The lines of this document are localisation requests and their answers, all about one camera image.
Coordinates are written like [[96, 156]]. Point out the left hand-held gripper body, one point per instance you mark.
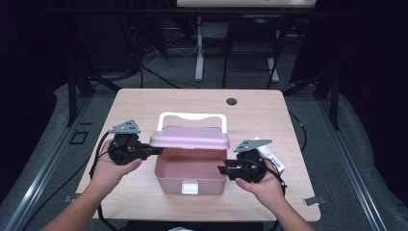
[[123, 150]]

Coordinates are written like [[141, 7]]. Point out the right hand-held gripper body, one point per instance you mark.
[[251, 165]]

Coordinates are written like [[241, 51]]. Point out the green and white medicine box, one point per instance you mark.
[[272, 159]]

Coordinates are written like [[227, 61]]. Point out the person's left hand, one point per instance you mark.
[[107, 173]]

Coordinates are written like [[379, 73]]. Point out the person's right hand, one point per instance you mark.
[[267, 189]]

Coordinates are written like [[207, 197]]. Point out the black square floor plate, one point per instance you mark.
[[79, 137]]

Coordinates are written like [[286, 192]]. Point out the person's dark clothing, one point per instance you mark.
[[218, 226]]

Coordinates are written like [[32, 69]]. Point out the dark round table grommet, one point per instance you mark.
[[231, 101]]

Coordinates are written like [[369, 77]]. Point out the black metal stand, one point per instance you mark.
[[73, 96], [333, 96]]

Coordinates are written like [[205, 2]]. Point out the white desk leg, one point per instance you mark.
[[199, 51], [273, 70]]

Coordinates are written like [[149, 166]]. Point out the black chair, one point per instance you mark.
[[256, 38]]

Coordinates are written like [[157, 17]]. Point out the grey metal table bracket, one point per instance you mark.
[[67, 198], [314, 200]]

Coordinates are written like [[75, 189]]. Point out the aluminium floor rail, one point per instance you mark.
[[352, 166], [41, 179]]

